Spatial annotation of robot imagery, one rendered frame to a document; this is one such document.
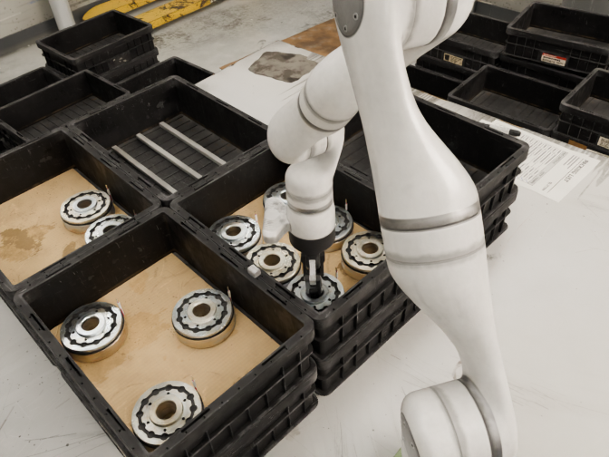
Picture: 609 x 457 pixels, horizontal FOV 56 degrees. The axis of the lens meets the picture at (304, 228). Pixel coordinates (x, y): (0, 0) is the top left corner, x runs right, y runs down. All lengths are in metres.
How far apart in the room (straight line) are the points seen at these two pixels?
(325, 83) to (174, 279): 0.56
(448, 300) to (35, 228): 0.96
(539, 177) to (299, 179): 0.84
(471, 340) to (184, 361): 0.54
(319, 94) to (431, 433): 0.37
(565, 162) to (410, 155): 1.13
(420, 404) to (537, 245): 0.80
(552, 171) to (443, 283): 1.06
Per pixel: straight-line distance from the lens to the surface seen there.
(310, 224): 0.85
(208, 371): 0.94
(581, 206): 1.47
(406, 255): 0.51
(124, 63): 2.64
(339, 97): 0.64
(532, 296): 1.24
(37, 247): 1.25
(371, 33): 0.48
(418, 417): 0.59
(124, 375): 0.98
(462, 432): 0.59
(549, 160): 1.59
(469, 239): 0.52
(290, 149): 0.75
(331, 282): 0.99
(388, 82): 0.48
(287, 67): 1.94
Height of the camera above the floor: 1.61
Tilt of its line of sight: 43 degrees down
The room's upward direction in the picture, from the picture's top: 4 degrees counter-clockwise
